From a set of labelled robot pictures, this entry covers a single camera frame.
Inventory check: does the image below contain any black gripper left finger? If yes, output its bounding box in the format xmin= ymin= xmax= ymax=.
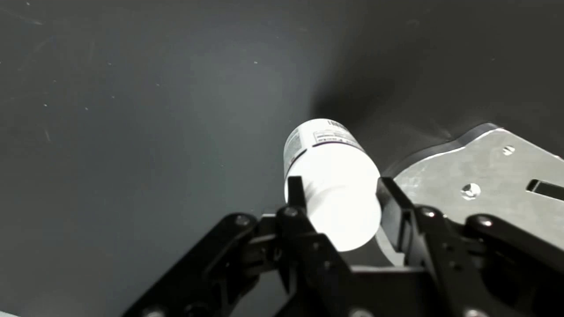
xmin=121 ymin=174 xmax=356 ymax=317

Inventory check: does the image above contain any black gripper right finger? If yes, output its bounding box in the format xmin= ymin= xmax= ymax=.
xmin=377 ymin=176 xmax=564 ymax=317

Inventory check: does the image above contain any silver metal plate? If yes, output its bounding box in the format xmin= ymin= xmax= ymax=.
xmin=375 ymin=121 xmax=564 ymax=255

